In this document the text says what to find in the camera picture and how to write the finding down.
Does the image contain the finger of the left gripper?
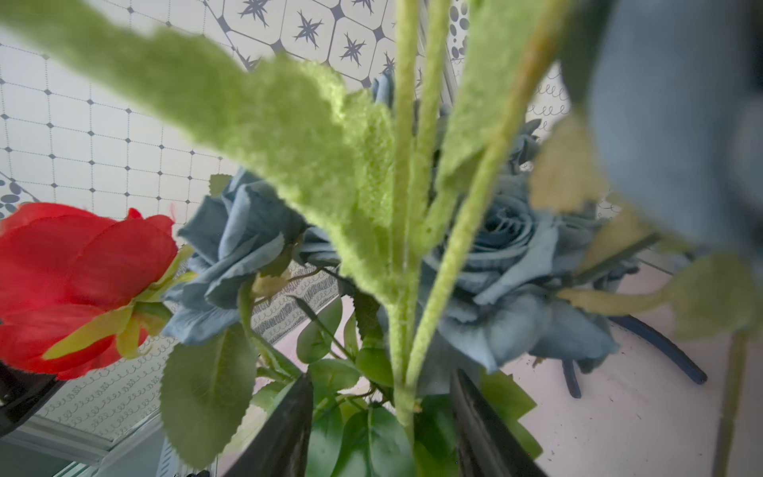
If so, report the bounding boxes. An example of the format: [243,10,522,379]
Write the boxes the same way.
[0,364,63,437]

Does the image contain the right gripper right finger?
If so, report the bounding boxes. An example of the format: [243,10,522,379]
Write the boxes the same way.
[450,370,546,477]

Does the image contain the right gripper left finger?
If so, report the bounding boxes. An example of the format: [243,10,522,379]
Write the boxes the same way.
[227,374,314,477]

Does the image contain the yellow poppy spray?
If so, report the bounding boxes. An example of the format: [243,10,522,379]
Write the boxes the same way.
[1,1,596,466]

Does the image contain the red rose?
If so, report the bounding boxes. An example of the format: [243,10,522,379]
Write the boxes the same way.
[1,203,192,381]

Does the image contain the dusty blue rose bunch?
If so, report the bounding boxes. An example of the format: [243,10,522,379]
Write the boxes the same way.
[164,167,618,396]

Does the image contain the blue handled pliers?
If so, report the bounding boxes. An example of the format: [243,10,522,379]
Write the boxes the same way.
[559,314,709,399]

